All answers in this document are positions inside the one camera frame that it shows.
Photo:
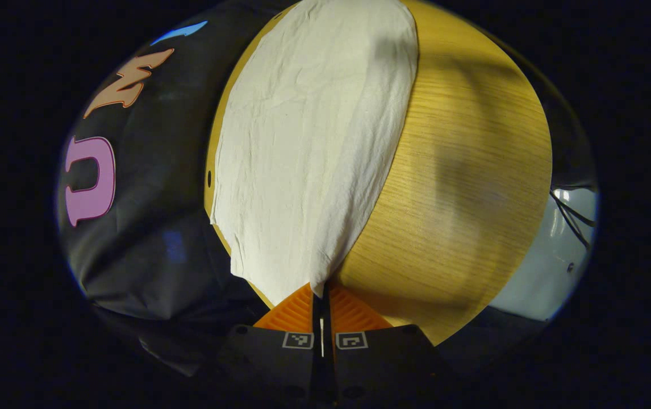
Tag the black backdrop cloth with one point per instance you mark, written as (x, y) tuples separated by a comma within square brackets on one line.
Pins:
[(161, 187)]

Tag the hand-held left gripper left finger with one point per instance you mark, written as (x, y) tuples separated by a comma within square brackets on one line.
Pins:
[(280, 358)]

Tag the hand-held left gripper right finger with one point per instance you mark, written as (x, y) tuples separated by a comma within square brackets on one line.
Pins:
[(371, 363)]

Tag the cream white jeans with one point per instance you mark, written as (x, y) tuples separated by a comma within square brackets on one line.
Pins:
[(303, 142)]

